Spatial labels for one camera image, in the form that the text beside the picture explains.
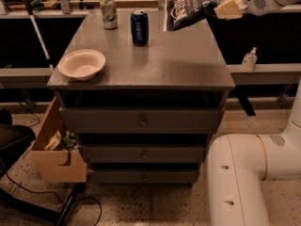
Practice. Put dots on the wooden box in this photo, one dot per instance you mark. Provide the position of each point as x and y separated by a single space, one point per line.
56 166

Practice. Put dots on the hand sanitizer bottle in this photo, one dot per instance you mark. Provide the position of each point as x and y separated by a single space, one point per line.
250 59

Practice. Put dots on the blue pepsi can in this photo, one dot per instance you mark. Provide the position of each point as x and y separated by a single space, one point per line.
140 27

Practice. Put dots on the black chair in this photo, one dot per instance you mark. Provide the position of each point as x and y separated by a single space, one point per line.
14 141

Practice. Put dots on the snack packets in box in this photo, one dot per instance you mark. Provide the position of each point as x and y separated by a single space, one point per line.
61 142

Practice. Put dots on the green white soda can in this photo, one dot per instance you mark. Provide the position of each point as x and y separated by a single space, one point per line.
109 13

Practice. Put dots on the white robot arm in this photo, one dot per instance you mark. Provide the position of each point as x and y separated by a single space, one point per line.
236 164

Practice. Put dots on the white pole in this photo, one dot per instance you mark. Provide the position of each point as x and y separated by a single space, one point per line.
42 44

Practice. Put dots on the white paper bowl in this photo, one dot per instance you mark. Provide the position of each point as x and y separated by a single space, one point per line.
81 64

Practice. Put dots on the blue chip bag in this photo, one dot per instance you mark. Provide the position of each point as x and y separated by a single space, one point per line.
182 13

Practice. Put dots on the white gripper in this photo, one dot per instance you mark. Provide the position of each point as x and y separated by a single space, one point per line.
258 0

